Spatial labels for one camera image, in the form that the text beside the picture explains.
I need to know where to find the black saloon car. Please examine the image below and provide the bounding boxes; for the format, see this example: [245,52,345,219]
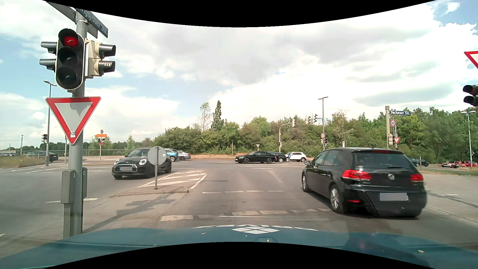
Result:
[235,151,278,164]

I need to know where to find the grey asphalt road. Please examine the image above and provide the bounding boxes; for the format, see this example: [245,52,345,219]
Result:
[0,159,478,259]

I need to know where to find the row of trees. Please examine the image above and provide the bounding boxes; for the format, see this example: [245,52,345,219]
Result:
[22,100,478,164]

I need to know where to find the white car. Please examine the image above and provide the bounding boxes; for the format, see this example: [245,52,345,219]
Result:
[285,151,307,163]

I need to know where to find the road markings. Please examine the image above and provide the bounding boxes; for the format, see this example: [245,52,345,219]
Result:
[0,162,460,240]

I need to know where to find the dark grey small car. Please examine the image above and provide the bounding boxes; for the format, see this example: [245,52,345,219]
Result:
[112,147,173,180]

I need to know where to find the car's own bonnet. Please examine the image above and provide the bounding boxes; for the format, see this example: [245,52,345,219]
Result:
[0,225,478,269]

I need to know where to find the black hatchback car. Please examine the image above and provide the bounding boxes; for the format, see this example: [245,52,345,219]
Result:
[301,147,428,217]

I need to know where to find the traffic light with orange sign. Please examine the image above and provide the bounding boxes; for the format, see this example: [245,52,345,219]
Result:
[95,130,108,160]

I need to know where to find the pole with street sign and signs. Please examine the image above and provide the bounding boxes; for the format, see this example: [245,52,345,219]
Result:
[385,106,412,150]

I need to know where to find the traffic light with give-way sign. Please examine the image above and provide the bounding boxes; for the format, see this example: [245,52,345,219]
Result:
[462,50,478,107]
[39,1,117,239]

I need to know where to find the dark vehicle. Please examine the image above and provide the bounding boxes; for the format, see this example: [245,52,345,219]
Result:
[25,151,59,163]

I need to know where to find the red car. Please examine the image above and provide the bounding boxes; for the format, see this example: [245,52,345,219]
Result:
[441,161,478,168]

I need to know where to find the lamp post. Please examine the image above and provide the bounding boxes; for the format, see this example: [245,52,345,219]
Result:
[460,110,477,169]
[318,96,329,151]
[43,79,58,167]

